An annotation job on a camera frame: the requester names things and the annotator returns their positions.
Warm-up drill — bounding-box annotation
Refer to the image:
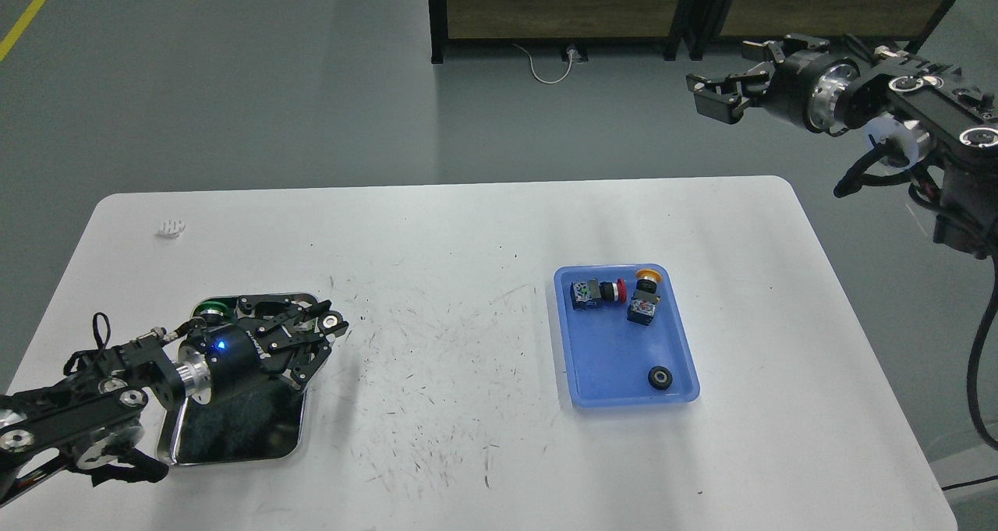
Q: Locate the red push button switch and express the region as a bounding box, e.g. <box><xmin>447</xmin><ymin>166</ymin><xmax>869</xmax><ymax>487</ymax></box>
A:
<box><xmin>569</xmin><ymin>278</ymin><xmax>627</xmax><ymax>310</ymax></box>

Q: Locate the green push button switch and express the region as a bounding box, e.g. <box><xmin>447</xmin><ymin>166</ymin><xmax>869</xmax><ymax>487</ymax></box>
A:
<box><xmin>193</xmin><ymin>299</ymin><xmax>234</xmax><ymax>326</ymax></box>

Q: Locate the white cable on floor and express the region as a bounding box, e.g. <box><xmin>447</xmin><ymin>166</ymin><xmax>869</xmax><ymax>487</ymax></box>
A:
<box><xmin>511</xmin><ymin>43</ymin><xmax>587</xmax><ymax>85</ymax></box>

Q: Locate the black gear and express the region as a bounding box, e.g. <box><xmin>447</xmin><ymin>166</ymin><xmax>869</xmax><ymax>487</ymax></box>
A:
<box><xmin>320</xmin><ymin>313</ymin><xmax>349</xmax><ymax>337</ymax></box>
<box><xmin>646</xmin><ymin>366</ymin><xmax>674</xmax><ymax>391</ymax></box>

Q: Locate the small white plastic piece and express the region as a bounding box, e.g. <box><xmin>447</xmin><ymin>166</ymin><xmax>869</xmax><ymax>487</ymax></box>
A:
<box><xmin>154</xmin><ymin>221</ymin><xmax>186</xmax><ymax>239</ymax></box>

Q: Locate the wooden cabinet right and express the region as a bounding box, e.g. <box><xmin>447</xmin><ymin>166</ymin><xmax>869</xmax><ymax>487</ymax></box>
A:
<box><xmin>685</xmin><ymin>0</ymin><xmax>947</xmax><ymax>61</ymax></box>

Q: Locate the wooden cabinet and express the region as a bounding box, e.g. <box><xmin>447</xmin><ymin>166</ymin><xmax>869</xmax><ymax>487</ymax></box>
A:
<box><xmin>685</xmin><ymin>0</ymin><xmax>947</xmax><ymax>61</ymax></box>
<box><xmin>427</xmin><ymin>0</ymin><xmax>716</xmax><ymax>65</ymax></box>

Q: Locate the black left-side robot arm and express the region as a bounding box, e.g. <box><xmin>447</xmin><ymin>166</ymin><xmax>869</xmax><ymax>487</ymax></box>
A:
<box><xmin>2</xmin><ymin>294</ymin><xmax>350</xmax><ymax>504</ymax></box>

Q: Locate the wooden cabinet left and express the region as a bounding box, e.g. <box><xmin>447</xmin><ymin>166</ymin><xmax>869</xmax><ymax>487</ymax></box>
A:
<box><xmin>427</xmin><ymin>0</ymin><xmax>716</xmax><ymax>65</ymax></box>

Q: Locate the black right-side robot arm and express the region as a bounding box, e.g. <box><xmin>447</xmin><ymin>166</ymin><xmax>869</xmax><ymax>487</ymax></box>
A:
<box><xmin>685</xmin><ymin>33</ymin><xmax>996</xmax><ymax>265</ymax></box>

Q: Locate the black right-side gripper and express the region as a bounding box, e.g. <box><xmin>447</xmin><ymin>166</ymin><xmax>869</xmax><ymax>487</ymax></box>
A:
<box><xmin>685</xmin><ymin>34</ymin><xmax>860</xmax><ymax>134</ymax></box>

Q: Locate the blue plastic tray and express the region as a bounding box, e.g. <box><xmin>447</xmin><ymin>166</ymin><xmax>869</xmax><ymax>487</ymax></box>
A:
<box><xmin>554</xmin><ymin>264</ymin><xmax>701</xmax><ymax>408</ymax></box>

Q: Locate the silver metal tray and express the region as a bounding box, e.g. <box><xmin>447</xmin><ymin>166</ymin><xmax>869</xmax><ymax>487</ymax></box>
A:
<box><xmin>157</xmin><ymin>381</ymin><xmax>309</xmax><ymax>466</ymax></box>

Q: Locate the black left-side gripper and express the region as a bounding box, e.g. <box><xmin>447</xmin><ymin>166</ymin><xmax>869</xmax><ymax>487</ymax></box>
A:
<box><xmin>178</xmin><ymin>294</ymin><xmax>349</xmax><ymax>405</ymax></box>

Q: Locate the yellow push button switch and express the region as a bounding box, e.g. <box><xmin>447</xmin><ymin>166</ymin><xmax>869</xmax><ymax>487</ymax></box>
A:
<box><xmin>626</xmin><ymin>268</ymin><xmax>663</xmax><ymax>326</ymax></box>

